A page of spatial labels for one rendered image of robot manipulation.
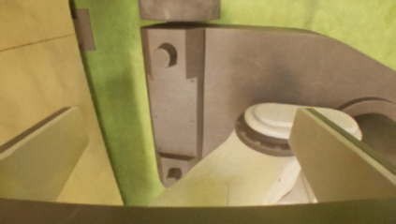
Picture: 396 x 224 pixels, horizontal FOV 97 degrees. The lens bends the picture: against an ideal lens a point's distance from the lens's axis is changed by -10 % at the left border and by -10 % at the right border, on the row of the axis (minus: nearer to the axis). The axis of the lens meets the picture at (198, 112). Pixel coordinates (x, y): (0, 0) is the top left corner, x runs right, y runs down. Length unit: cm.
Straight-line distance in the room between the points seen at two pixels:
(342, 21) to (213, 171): 54
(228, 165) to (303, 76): 28
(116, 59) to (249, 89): 48
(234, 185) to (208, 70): 28
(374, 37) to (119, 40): 77
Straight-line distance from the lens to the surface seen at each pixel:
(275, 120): 36
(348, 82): 53
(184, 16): 44
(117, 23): 73
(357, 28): 70
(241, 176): 30
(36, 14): 63
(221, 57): 46
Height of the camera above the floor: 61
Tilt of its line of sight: 59 degrees down
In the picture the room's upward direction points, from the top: 158 degrees counter-clockwise
